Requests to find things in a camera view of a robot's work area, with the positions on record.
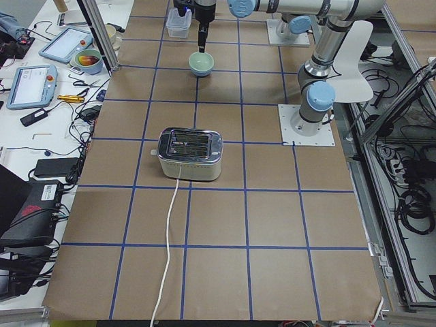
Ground green bowl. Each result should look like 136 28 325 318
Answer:
188 52 215 70

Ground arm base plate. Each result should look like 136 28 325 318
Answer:
278 104 335 146
266 19 310 47

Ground black charger brick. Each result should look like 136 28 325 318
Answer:
20 108 49 127

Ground bowl with lemon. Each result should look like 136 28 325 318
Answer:
105 24 122 51

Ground black computer box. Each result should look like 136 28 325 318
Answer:
1 179 63 248

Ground black power brick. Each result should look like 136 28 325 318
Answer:
33 157 78 178

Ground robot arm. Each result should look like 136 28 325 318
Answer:
296 16 354 137
228 0 385 61

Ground orange handled tool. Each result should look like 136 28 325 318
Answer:
57 95 84 104

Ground aluminium frame post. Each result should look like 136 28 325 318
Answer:
77 0 120 72

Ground teach pendant tablet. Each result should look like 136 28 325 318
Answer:
39 27 93 63
6 65 58 110

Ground bowl with red fruit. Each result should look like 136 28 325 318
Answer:
74 49 103 75

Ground clear plastic food container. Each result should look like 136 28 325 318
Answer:
166 7 191 39

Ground teach pendant tablet far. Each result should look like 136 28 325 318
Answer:
39 27 93 63

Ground white chair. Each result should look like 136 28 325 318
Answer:
327 20 373 103

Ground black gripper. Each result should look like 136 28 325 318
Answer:
194 0 217 53

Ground white toaster power cable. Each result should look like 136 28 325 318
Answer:
149 178 181 327

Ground teach pendant tablet near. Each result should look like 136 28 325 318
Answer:
6 65 58 110

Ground silver toaster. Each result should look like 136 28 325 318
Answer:
156 127 223 182

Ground blue bowl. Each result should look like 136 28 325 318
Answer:
190 67 213 78

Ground black scissors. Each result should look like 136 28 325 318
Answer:
68 74 100 97

